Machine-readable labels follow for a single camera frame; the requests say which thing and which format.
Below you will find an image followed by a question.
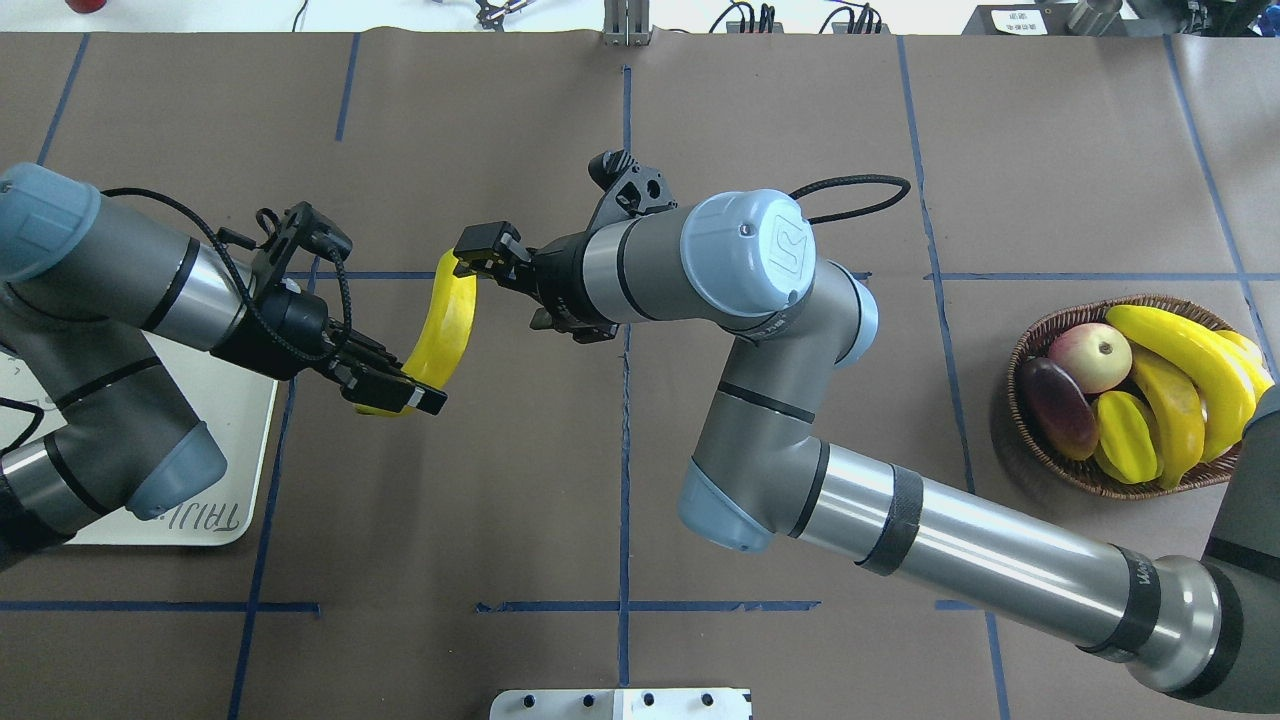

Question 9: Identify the aluminium frame post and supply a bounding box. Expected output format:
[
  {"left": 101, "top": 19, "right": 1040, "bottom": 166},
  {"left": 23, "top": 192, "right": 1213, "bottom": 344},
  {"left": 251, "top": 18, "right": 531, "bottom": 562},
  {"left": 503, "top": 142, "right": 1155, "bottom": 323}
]
[{"left": 602, "top": 0, "right": 652, "bottom": 47}]

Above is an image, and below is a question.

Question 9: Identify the white bear tray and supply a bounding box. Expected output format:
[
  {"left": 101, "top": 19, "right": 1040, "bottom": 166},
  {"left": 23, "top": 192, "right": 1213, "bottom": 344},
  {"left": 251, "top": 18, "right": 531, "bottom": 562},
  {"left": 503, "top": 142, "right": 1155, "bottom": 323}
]
[{"left": 0, "top": 340, "right": 279, "bottom": 547}]

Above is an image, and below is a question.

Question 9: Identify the dark purple eggplant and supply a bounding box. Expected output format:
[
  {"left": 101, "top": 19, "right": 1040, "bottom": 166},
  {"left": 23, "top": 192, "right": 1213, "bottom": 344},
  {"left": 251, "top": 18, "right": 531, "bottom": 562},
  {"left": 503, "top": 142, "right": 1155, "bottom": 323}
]
[{"left": 1016, "top": 357, "right": 1100, "bottom": 461}]

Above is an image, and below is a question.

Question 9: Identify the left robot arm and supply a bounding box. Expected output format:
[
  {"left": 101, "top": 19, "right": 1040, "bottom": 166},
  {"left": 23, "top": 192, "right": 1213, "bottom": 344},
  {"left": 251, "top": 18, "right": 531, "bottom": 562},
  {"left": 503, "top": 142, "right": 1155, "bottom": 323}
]
[{"left": 1, "top": 163, "right": 447, "bottom": 568}]

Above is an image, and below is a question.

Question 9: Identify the yellow starfruit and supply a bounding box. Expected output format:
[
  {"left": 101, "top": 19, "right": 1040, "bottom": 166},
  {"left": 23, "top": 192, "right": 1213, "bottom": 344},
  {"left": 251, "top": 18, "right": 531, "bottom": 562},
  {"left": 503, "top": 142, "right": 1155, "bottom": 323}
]
[{"left": 1093, "top": 389, "right": 1161, "bottom": 486}]

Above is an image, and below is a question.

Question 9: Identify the black label box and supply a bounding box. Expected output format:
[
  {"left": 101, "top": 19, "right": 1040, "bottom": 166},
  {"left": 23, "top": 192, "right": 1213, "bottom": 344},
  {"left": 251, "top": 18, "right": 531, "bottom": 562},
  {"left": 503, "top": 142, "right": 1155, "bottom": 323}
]
[{"left": 961, "top": 3, "right": 1076, "bottom": 37}]

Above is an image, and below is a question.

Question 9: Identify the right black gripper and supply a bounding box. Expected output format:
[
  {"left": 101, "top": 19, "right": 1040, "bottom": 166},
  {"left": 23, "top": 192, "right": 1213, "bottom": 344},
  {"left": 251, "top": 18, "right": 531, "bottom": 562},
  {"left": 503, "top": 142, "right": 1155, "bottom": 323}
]
[{"left": 452, "top": 150, "right": 675, "bottom": 345}]

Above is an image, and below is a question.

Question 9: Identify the brown wicker basket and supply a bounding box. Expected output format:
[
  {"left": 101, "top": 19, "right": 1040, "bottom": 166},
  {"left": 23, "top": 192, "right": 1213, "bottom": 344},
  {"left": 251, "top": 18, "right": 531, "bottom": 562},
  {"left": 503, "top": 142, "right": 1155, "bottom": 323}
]
[{"left": 992, "top": 293, "right": 1243, "bottom": 500}]

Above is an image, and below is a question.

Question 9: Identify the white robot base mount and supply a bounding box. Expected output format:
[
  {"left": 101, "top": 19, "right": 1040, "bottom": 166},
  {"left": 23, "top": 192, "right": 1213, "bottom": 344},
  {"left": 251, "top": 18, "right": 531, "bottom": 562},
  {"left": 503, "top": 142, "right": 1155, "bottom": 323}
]
[{"left": 489, "top": 687, "right": 755, "bottom": 719}]

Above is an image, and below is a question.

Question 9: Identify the brown paper table cover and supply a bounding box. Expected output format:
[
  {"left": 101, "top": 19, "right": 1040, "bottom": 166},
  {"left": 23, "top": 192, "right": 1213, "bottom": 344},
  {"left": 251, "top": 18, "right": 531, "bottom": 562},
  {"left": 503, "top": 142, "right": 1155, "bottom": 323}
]
[{"left": 3, "top": 29, "right": 1277, "bottom": 719}]

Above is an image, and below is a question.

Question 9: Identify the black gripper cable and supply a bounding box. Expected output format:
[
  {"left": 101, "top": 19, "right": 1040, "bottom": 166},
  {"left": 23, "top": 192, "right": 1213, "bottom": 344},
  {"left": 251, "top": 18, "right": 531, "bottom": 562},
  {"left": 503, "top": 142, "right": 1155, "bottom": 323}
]
[{"left": 788, "top": 176, "right": 913, "bottom": 227}]

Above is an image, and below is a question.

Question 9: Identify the red cylinder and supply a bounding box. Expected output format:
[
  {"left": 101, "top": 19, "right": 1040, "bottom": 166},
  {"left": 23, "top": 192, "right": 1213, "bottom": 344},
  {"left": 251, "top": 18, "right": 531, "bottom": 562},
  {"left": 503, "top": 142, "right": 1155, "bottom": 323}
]
[{"left": 65, "top": 0, "right": 108, "bottom": 15}]

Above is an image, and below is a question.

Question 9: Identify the yellow banana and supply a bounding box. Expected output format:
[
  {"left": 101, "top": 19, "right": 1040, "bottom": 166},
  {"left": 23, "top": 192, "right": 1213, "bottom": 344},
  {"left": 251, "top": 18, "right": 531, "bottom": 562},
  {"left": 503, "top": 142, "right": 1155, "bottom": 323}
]
[
  {"left": 1106, "top": 304, "right": 1267, "bottom": 462},
  {"left": 1132, "top": 346, "right": 1206, "bottom": 489},
  {"left": 398, "top": 250, "right": 477, "bottom": 391}
]

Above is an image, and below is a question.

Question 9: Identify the red green apple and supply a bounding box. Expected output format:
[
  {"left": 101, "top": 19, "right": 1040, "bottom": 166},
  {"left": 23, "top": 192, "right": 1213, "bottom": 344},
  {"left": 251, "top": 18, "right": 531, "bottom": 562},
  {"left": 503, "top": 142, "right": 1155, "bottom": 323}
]
[{"left": 1048, "top": 322, "right": 1133, "bottom": 395}]

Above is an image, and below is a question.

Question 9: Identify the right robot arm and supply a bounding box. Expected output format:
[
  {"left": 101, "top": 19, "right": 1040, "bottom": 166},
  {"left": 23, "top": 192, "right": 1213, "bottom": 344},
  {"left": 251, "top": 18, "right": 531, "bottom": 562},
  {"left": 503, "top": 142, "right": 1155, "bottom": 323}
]
[{"left": 453, "top": 150, "right": 1277, "bottom": 714}]

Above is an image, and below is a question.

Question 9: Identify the yellow lemon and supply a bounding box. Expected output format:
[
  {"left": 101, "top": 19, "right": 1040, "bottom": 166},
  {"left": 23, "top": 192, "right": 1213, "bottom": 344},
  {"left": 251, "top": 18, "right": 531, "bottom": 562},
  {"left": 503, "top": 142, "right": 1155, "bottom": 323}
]
[{"left": 1215, "top": 329, "right": 1275, "bottom": 401}]

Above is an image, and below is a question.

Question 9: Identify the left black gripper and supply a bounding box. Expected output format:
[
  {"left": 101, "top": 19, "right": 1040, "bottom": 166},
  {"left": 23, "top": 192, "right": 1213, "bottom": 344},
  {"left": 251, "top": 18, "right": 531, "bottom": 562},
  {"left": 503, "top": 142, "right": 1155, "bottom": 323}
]
[{"left": 212, "top": 202, "right": 448, "bottom": 416}]

